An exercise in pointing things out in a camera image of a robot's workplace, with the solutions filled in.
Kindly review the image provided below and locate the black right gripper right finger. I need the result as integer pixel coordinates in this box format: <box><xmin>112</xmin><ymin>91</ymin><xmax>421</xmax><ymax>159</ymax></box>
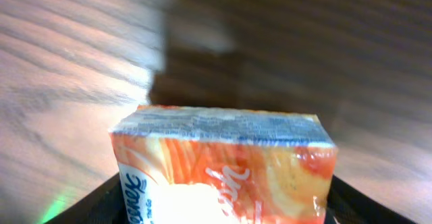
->
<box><xmin>324</xmin><ymin>175</ymin><xmax>415</xmax><ymax>224</ymax></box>

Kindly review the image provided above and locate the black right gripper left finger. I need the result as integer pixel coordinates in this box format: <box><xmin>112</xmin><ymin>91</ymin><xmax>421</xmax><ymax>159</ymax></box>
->
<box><xmin>46</xmin><ymin>173</ymin><xmax>128</xmax><ymax>224</ymax></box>

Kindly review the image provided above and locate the orange tissue pack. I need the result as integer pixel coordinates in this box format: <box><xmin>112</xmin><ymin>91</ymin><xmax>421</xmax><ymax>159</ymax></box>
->
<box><xmin>110</xmin><ymin>105</ymin><xmax>338</xmax><ymax>224</ymax></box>

